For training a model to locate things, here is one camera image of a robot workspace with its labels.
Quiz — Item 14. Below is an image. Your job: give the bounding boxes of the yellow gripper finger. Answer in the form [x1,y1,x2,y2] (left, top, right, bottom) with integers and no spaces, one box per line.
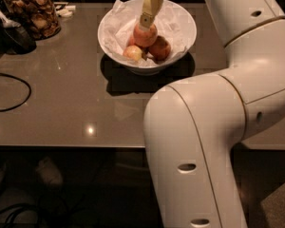
[140,0,163,29]

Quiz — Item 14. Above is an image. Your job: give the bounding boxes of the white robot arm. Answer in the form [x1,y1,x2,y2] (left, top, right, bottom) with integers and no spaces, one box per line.
[143,0,285,228]

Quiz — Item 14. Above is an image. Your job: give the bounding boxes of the right red apple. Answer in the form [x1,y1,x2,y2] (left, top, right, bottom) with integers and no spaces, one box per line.
[148,36,171,61]

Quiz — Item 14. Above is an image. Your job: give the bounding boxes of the white ceramic bowl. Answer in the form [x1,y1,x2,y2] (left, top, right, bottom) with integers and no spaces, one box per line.
[97,0,198,77]

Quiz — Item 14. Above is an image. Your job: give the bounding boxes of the front yellow red apple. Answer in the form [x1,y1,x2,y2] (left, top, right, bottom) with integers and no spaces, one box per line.
[123,45,143,61]

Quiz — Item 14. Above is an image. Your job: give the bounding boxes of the white crumpled paper liner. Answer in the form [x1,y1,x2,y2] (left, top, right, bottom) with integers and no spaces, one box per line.
[102,0,188,68]

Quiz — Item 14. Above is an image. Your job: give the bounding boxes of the small white items on table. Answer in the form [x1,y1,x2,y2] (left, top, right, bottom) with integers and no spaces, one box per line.
[55,5,76,18]

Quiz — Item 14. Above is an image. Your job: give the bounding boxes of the glass jar of dried chips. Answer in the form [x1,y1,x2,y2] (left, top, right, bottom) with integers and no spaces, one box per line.
[4,0,61,40]

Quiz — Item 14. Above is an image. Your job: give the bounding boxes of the black round lid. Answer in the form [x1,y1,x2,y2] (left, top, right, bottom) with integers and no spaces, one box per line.
[4,27,36,54]

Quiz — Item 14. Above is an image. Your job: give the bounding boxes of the silver spoon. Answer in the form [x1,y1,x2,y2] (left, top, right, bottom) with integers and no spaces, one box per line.
[0,10,20,29]

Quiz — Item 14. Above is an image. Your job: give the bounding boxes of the white shoe under table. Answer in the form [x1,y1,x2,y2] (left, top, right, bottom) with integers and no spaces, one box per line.
[35,157,64,189]

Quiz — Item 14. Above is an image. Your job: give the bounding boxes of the black cable on table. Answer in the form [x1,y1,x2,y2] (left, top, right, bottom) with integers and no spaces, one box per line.
[0,71,33,113]

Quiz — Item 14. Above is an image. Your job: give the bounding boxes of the black cables on floor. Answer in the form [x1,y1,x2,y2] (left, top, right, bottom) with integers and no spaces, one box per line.
[0,202,70,228]

